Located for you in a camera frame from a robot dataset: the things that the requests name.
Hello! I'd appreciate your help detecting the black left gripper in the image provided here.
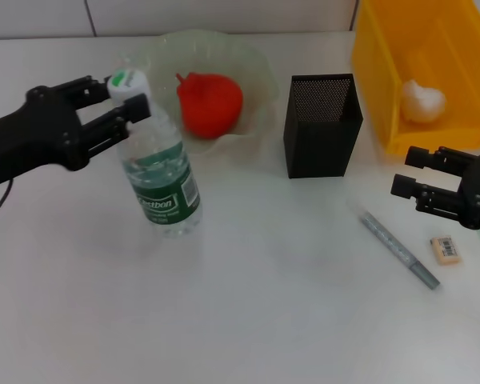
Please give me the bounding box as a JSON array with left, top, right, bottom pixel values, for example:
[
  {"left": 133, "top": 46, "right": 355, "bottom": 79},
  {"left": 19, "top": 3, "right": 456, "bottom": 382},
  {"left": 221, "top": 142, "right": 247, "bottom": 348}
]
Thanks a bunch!
[{"left": 0, "top": 74, "right": 152, "bottom": 194}]

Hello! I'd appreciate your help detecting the pale green glass fruit plate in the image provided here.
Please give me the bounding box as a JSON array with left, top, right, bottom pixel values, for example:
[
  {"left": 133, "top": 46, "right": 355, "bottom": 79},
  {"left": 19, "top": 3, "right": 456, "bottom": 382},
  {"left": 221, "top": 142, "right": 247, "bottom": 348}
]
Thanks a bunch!
[{"left": 142, "top": 28, "right": 280, "bottom": 159}]

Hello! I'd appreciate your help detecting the orange fruit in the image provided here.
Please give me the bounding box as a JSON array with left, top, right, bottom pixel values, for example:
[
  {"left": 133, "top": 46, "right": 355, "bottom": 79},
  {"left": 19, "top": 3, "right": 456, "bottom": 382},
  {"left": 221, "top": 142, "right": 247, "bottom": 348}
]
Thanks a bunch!
[{"left": 175, "top": 71, "right": 244, "bottom": 140}]

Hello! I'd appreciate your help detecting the yellow plastic bin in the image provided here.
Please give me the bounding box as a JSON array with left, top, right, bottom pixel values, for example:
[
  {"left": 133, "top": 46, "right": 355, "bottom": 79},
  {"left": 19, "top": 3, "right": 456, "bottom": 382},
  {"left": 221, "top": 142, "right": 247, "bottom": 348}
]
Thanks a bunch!
[{"left": 350, "top": 0, "right": 480, "bottom": 156}]

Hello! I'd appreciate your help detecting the white paper ball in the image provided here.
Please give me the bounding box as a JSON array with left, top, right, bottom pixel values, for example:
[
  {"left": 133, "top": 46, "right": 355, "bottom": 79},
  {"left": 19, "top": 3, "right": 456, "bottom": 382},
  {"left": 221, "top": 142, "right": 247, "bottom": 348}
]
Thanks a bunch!
[{"left": 401, "top": 78, "right": 447, "bottom": 123}]

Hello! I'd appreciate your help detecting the clear green-label water bottle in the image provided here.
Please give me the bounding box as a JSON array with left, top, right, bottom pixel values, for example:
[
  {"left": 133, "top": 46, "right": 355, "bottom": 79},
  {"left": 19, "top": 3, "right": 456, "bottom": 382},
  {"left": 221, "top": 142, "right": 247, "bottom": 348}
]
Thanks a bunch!
[{"left": 106, "top": 67, "right": 203, "bottom": 239}]

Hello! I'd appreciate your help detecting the beige eraser with barcode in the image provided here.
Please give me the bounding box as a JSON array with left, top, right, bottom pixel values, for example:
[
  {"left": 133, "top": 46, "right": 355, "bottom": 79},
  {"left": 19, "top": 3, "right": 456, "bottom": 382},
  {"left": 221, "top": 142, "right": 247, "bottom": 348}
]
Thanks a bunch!
[{"left": 429, "top": 235, "right": 464, "bottom": 266}]

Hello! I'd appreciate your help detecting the silver glitter pen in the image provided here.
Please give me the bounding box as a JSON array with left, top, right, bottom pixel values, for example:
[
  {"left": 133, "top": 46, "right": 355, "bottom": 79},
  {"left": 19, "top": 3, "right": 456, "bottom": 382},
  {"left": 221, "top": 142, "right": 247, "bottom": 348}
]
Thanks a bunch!
[{"left": 358, "top": 210, "right": 441, "bottom": 291}]

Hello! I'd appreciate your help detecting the black mesh pen holder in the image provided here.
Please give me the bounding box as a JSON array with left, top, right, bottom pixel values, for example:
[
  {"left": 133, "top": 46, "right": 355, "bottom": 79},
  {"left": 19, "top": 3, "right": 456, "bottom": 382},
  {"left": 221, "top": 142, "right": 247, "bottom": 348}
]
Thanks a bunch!
[{"left": 282, "top": 73, "right": 364, "bottom": 179}]

